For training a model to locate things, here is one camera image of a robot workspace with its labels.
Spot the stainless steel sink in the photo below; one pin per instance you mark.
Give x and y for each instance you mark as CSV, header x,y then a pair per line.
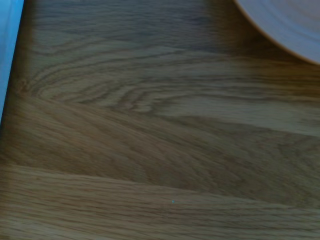
x,y
8,45

